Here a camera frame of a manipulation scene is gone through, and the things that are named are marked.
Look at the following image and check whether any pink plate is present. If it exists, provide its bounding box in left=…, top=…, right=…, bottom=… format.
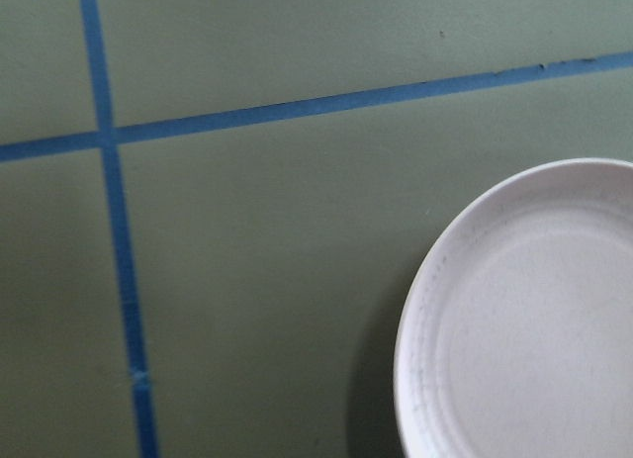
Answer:
left=394, top=158, right=632, bottom=457

